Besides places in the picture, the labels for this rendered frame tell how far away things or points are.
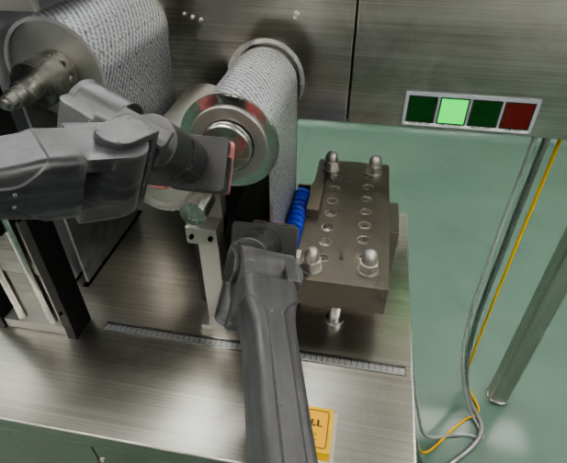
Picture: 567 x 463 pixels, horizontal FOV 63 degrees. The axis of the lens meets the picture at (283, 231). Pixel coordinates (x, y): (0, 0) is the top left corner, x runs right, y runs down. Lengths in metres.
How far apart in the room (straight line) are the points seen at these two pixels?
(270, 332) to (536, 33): 0.73
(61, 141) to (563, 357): 2.08
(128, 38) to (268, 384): 0.57
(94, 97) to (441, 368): 1.73
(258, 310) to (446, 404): 1.50
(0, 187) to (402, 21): 0.74
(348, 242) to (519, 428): 1.27
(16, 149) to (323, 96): 0.69
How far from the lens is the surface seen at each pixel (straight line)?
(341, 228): 0.88
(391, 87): 0.98
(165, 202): 0.80
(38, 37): 0.77
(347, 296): 0.79
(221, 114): 0.67
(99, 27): 0.77
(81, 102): 0.52
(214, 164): 0.57
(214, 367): 0.83
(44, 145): 0.41
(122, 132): 0.43
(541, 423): 2.02
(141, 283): 0.99
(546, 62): 1.01
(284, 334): 0.47
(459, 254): 2.54
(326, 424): 0.74
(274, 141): 0.67
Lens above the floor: 1.57
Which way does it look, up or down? 39 degrees down
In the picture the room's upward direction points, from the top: straight up
